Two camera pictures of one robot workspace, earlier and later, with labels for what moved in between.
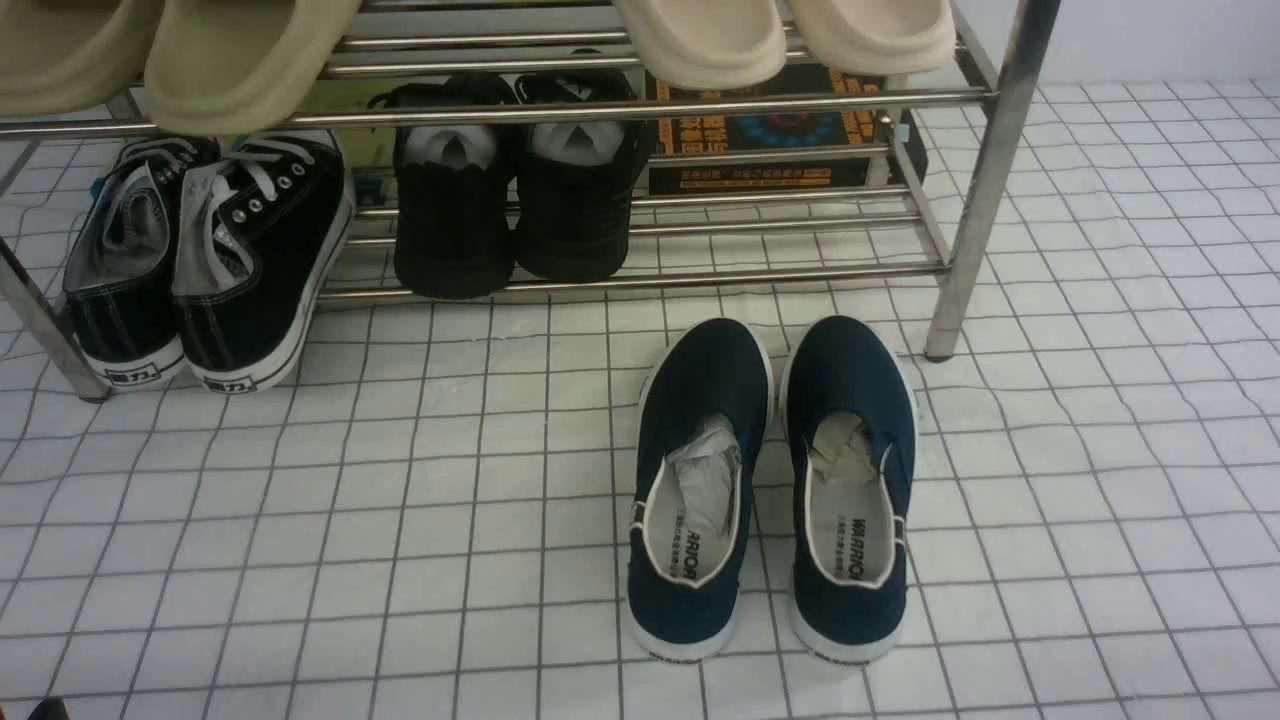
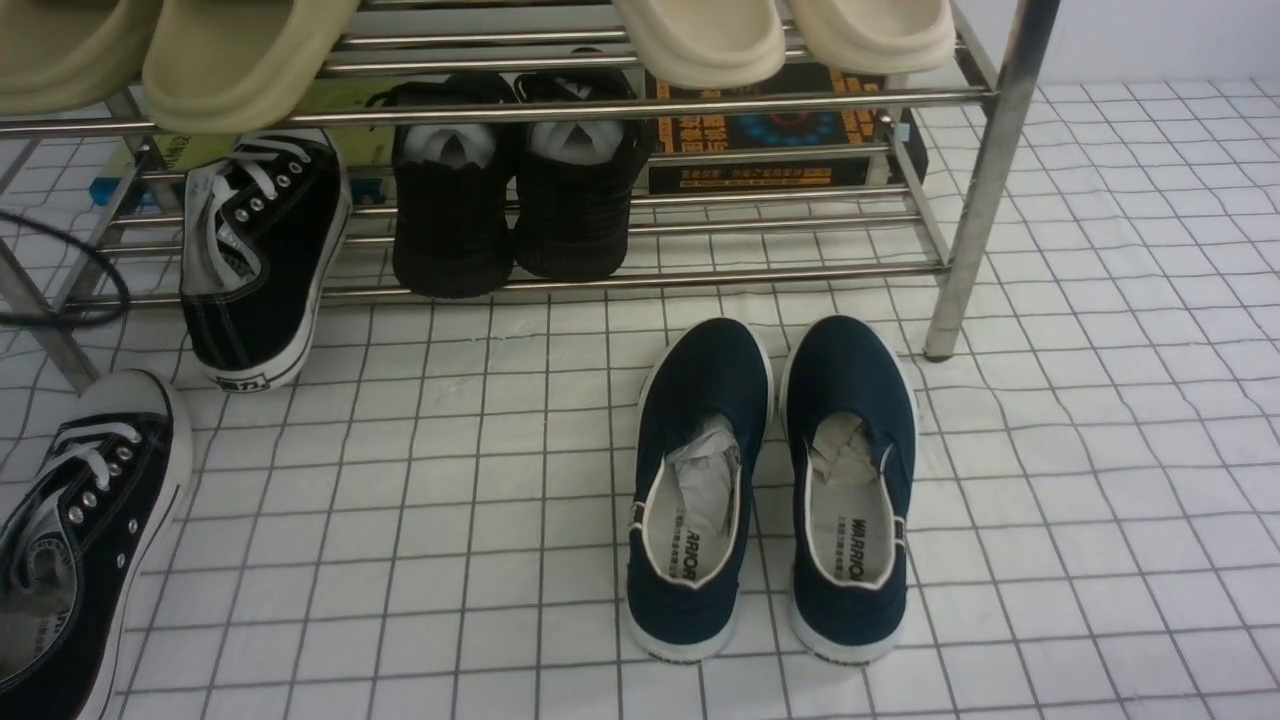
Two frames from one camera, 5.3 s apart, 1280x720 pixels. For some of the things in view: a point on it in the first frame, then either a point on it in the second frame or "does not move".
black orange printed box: x=843 y=130 does not move
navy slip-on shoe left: x=703 y=426 does not move
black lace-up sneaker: x=260 y=228 does not move
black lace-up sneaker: x=120 y=273 → x=81 y=533
